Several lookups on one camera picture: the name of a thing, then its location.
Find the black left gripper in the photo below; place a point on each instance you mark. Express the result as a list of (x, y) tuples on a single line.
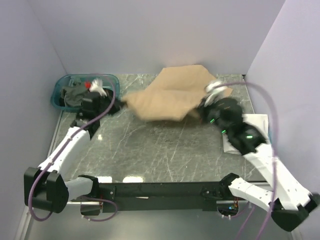
[(117, 104)]

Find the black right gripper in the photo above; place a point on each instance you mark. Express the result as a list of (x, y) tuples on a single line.
[(205, 108)]

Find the beige t shirt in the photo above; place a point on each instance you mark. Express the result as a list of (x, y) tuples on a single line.
[(175, 93)]

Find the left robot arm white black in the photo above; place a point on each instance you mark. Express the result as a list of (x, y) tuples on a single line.
[(44, 186)]

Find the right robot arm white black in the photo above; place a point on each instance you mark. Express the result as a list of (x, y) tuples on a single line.
[(289, 203)]

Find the teal plastic laundry basket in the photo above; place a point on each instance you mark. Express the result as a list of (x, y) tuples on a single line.
[(110, 84)]

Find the grey green t shirt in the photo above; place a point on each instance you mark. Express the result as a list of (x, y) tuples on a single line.
[(72, 96)]

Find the folded white t shirt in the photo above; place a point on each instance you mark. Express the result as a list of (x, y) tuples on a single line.
[(260, 121)]

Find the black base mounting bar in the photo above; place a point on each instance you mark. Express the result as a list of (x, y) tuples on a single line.
[(144, 196)]

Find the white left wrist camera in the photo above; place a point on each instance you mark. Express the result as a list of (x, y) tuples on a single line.
[(96, 86)]

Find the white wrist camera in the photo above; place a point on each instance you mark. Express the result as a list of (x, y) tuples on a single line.
[(96, 86), (213, 89)]

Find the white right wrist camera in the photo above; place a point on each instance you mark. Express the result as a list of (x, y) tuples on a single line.
[(213, 89)]

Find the aluminium frame rail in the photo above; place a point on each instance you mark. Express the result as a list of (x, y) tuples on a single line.
[(84, 203)]

